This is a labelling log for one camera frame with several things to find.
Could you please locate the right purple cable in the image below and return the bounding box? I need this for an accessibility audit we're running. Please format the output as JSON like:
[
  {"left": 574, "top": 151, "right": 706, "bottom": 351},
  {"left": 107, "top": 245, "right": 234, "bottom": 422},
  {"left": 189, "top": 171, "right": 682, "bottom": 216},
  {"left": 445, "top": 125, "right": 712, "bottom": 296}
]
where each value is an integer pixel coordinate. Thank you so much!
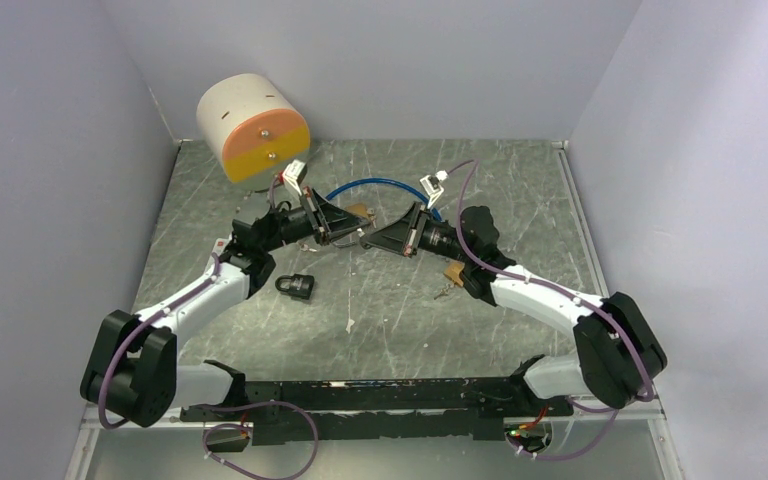
[{"left": 506, "top": 397, "right": 620, "bottom": 463}]

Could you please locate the long shackle brass padlock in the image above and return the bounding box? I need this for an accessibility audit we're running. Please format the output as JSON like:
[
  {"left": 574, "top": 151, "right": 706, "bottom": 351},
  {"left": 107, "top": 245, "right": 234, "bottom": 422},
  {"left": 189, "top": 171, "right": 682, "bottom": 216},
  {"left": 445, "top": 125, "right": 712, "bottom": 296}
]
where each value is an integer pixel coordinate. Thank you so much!
[{"left": 443, "top": 261, "right": 465, "bottom": 288}]

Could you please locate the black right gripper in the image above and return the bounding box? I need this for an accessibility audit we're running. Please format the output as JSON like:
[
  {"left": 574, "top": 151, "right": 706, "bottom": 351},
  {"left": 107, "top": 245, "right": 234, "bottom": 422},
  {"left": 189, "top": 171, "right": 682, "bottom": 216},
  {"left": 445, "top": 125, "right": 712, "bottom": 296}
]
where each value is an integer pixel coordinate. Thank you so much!
[{"left": 362, "top": 202, "right": 473, "bottom": 265}]

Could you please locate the purple cable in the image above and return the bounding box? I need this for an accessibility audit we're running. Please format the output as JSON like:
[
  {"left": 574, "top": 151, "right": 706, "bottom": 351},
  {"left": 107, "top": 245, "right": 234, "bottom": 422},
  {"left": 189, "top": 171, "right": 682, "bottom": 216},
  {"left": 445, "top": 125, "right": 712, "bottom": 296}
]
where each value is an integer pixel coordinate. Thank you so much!
[
  {"left": 202, "top": 396, "right": 324, "bottom": 480},
  {"left": 506, "top": 397, "right": 620, "bottom": 463}
]

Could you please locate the black padlock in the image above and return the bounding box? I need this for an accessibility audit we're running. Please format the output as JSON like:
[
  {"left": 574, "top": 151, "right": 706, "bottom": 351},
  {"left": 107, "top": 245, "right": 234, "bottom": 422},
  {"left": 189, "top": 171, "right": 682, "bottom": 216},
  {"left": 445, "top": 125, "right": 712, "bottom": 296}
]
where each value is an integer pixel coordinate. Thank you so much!
[{"left": 274, "top": 274, "right": 315, "bottom": 301}]

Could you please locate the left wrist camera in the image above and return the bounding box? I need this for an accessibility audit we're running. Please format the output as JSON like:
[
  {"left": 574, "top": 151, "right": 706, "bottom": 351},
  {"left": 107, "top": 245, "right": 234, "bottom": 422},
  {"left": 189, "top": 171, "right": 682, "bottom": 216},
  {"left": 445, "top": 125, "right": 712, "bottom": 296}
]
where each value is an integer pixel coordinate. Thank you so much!
[{"left": 281, "top": 159, "right": 308, "bottom": 196}]

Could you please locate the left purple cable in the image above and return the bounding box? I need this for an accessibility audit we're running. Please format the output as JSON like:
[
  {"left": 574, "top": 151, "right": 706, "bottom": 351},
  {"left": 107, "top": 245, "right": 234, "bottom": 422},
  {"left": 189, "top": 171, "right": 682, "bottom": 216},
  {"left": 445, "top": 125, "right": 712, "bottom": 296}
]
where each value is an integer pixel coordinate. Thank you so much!
[{"left": 202, "top": 396, "right": 324, "bottom": 480}]

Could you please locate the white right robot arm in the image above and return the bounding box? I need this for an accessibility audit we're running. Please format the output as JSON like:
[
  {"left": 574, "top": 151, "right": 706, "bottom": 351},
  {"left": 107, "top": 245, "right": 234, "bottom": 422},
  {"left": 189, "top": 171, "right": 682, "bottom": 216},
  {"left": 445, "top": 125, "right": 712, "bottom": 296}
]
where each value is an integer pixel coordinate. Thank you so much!
[{"left": 360, "top": 203, "right": 668, "bottom": 415}]

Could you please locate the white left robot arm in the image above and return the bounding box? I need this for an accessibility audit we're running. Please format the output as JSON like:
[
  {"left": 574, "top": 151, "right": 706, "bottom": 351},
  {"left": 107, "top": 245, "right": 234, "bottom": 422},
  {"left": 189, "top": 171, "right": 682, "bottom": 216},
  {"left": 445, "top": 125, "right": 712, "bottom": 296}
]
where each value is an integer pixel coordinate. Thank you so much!
[{"left": 80, "top": 187, "right": 371, "bottom": 429}]

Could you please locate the beige cylinder drawer box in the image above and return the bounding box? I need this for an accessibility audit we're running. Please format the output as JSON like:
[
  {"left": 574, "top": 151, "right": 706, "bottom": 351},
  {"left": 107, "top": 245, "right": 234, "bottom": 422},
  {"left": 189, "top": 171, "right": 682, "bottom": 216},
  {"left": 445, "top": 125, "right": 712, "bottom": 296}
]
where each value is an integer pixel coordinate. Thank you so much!
[{"left": 196, "top": 73, "right": 311, "bottom": 191}]

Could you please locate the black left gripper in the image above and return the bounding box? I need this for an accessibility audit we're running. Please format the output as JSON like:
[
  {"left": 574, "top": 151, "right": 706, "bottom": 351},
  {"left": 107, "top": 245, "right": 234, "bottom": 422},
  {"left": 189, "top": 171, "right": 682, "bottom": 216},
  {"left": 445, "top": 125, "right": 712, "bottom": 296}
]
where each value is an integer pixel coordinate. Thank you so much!
[{"left": 261, "top": 187, "right": 368, "bottom": 253}]

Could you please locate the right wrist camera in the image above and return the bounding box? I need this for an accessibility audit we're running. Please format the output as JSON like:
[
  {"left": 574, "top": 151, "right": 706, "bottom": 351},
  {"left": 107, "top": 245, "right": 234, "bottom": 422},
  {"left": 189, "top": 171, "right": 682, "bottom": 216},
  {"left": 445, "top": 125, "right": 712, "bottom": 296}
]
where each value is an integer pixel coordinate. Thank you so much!
[{"left": 420, "top": 170, "right": 449, "bottom": 210}]

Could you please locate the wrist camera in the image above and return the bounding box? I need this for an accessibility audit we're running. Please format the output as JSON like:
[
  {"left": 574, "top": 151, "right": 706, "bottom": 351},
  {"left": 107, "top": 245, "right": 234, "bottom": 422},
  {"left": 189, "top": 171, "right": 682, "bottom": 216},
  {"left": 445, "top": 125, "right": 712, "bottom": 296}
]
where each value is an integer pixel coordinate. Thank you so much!
[
  {"left": 420, "top": 170, "right": 449, "bottom": 210},
  {"left": 281, "top": 159, "right": 308, "bottom": 196}
]

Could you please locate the blue cable lock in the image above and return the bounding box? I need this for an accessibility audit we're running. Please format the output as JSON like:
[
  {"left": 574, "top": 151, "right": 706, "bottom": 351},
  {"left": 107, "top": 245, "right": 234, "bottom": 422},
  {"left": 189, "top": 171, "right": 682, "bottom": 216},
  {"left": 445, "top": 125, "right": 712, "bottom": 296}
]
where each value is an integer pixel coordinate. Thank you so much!
[{"left": 325, "top": 177, "right": 444, "bottom": 223}]

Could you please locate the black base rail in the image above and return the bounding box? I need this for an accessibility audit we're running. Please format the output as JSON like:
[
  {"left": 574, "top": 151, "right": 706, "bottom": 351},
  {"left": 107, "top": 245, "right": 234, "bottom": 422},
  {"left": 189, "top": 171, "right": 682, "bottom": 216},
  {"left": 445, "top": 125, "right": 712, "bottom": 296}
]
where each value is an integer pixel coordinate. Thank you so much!
[{"left": 180, "top": 376, "right": 573, "bottom": 446}]

